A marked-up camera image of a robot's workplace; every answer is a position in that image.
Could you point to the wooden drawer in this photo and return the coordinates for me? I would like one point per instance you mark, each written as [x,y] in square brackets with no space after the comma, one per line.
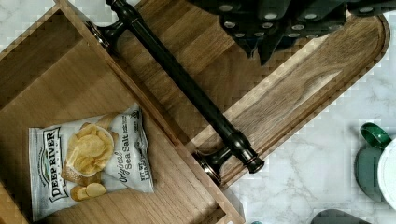
[56,72]

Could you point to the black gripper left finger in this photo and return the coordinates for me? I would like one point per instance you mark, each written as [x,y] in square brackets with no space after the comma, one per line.
[255,25]

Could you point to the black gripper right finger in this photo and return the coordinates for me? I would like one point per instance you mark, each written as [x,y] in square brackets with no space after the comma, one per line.
[293,19]

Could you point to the black drawer handle bar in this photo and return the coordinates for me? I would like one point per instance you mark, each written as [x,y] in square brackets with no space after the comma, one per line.
[235,142]

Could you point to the Deep River chips bag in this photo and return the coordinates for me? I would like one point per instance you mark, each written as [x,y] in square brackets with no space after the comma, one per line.
[78,160]

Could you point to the green and white mug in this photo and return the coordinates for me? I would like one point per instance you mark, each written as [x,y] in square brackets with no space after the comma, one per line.
[374,166]

